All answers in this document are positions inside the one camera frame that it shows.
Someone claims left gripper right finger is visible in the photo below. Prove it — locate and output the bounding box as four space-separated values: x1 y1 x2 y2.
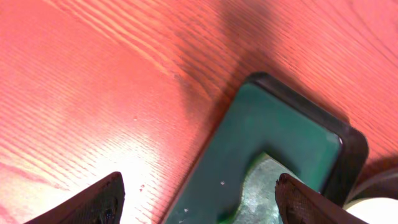
275 173 366 224

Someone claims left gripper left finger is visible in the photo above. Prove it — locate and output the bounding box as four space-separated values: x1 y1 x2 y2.
26 172 125 224

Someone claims green sponge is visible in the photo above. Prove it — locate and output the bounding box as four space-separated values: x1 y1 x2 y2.
219 153 294 224

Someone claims mint plate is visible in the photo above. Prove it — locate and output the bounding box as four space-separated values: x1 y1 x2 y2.
343 197 398 224

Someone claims black round tray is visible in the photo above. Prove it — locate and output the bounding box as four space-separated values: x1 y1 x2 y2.
346 168 397 204

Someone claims black rectangular tray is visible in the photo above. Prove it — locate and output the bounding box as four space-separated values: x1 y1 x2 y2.
162 72 369 224

